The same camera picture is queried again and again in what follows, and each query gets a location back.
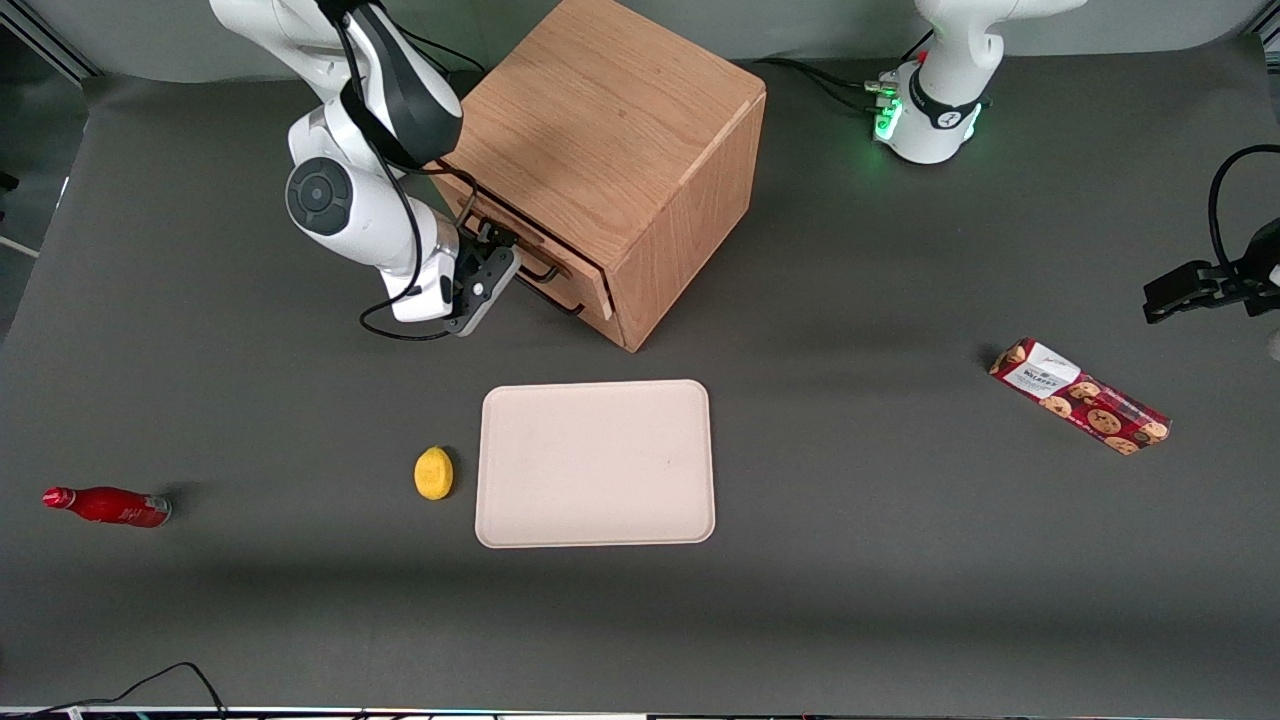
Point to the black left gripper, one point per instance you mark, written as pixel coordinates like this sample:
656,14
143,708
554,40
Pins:
1236,276

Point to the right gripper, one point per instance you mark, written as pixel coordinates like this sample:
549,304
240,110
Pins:
487,241

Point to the wooden drawer front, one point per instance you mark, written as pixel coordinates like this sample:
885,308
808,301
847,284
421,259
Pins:
567,256
603,326

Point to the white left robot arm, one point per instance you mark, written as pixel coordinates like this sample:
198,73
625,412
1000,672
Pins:
945,90

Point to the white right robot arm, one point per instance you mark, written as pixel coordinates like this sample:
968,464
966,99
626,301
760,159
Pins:
350,190

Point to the wooden drawer cabinet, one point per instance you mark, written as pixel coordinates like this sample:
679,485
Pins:
620,130

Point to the red tartan cookie box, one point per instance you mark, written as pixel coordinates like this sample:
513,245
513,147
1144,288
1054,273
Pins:
1085,397

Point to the yellow lemon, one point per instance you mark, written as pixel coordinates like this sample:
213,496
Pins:
433,473

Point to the beige rectangular tray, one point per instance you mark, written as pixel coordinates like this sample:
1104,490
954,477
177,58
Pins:
595,463

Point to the red bottle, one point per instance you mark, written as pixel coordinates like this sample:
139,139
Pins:
110,506

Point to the aluminium frame bar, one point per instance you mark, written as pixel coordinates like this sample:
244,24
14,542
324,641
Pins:
45,40

